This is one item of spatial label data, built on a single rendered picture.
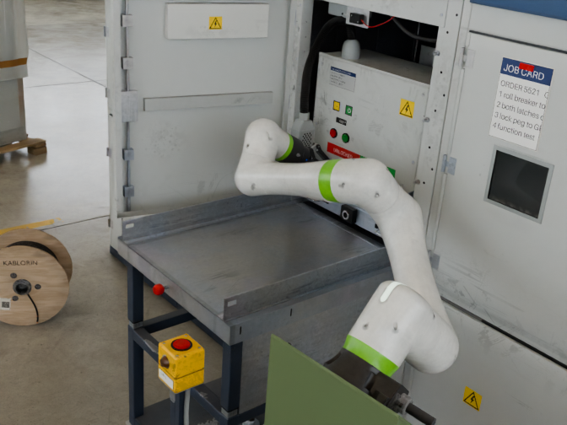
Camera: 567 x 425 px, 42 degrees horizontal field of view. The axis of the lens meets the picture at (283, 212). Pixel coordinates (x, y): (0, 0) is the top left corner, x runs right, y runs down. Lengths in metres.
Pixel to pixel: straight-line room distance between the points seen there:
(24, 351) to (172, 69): 1.51
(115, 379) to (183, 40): 1.45
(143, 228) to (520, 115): 1.18
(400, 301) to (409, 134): 0.82
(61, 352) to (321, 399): 2.01
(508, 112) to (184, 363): 1.02
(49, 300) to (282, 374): 2.06
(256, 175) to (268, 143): 0.11
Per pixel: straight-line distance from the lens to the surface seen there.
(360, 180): 1.86
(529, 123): 1.97
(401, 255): 1.89
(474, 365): 2.27
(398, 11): 2.25
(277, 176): 2.07
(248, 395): 2.14
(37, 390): 3.18
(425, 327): 1.64
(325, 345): 2.25
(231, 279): 2.15
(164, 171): 2.56
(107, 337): 3.46
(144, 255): 2.28
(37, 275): 3.46
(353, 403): 1.46
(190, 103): 2.50
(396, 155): 2.36
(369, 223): 2.48
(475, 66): 2.05
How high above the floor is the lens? 1.87
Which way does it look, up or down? 23 degrees down
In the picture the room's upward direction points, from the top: 4 degrees clockwise
